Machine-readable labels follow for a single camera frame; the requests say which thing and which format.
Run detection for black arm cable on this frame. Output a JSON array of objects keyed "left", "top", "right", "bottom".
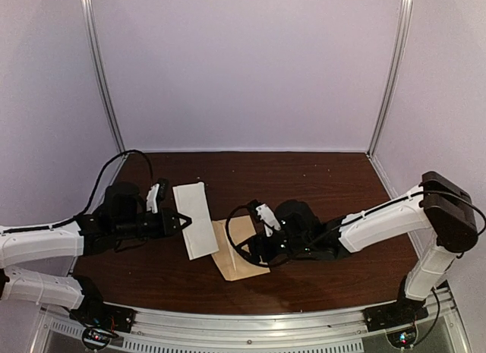
[
  {"left": 0, "top": 150, "right": 155, "bottom": 232},
  {"left": 225, "top": 200, "right": 342, "bottom": 269}
]

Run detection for round circuit board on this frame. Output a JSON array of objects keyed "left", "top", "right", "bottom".
[
  {"left": 387, "top": 326, "right": 418, "bottom": 349},
  {"left": 81, "top": 327, "right": 112, "bottom": 350}
]

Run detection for brown kraft envelope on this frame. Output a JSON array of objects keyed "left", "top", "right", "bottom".
[{"left": 210, "top": 215, "right": 271, "bottom": 282}]

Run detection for left round circuit board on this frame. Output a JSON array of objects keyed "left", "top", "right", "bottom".
[{"left": 81, "top": 327, "right": 112, "bottom": 350}]

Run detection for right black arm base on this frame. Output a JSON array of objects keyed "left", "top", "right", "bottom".
[{"left": 363, "top": 291, "right": 429, "bottom": 332}]

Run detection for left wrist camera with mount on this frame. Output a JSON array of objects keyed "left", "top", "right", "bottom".
[{"left": 146, "top": 178, "right": 169, "bottom": 214}]

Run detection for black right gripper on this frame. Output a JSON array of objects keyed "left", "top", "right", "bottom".
[{"left": 237, "top": 230, "right": 311, "bottom": 265}]

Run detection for front aluminium slotted rail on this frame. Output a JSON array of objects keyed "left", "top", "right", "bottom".
[{"left": 37, "top": 284, "right": 468, "bottom": 353}]

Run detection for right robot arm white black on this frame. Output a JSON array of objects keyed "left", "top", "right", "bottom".
[{"left": 229, "top": 172, "right": 485, "bottom": 324}]

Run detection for right aluminium frame post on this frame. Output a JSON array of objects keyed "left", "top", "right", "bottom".
[{"left": 367, "top": 0, "right": 413, "bottom": 159}]

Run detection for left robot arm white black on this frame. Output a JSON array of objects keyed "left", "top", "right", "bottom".
[{"left": 1, "top": 179, "right": 192, "bottom": 326}]

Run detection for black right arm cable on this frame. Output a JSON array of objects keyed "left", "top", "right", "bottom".
[{"left": 225, "top": 200, "right": 342, "bottom": 269}]

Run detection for right round circuit board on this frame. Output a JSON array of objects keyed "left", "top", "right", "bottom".
[{"left": 387, "top": 326, "right": 418, "bottom": 349}]

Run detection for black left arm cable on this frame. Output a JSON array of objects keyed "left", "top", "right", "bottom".
[{"left": 0, "top": 150, "right": 155, "bottom": 232}]

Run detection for aluminium frame post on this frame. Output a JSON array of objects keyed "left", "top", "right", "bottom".
[
  {"left": 367, "top": 0, "right": 413, "bottom": 159},
  {"left": 80, "top": 0, "right": 126, "bottom": 153}
]

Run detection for left aluminium frame post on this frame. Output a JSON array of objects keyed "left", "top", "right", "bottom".
[{"left": 80, "top": 0, "right": 126, "bottom": 153}]

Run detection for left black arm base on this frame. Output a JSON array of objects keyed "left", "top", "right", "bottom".
[{"left": 69, "top": 276, "right": 135, "bottom": 333}]

